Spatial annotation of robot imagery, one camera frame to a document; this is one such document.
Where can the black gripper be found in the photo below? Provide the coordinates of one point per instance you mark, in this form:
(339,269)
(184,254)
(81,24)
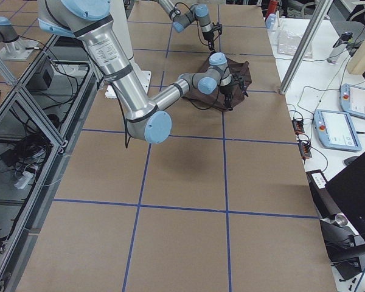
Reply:
(225,90)
(208,38)

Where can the dark brown t-shirt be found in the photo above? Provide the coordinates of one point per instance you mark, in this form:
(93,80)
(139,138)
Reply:
(215,100)

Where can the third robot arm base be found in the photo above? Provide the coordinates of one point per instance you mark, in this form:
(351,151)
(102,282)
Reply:
(15,47)

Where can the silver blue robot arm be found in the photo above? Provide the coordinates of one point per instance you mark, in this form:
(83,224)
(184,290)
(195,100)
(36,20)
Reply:
(183,16)
(144,118)

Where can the red cylinder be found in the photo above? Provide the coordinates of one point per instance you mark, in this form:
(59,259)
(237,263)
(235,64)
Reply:
(272,6)

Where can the clear plastic bag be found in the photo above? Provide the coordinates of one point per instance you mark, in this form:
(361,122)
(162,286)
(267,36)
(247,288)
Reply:
(288,42)

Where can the near blue teach pendant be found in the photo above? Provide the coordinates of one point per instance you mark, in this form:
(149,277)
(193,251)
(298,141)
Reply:
(336,130)

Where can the blue teach pendant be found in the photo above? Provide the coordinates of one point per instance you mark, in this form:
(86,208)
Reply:
(352,100)
(336,130)

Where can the silver water bottle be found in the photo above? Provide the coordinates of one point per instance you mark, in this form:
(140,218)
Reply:
(339,47)

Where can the far blue teach pendant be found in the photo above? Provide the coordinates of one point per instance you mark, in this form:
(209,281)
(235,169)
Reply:
(352,100)

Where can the black monitor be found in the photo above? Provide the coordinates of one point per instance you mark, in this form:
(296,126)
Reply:
(347,189)

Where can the white power strip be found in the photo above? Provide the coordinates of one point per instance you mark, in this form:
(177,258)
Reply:
(24,179)

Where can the aluminium frame post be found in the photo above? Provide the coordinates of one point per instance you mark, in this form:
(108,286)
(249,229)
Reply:
(321,10)

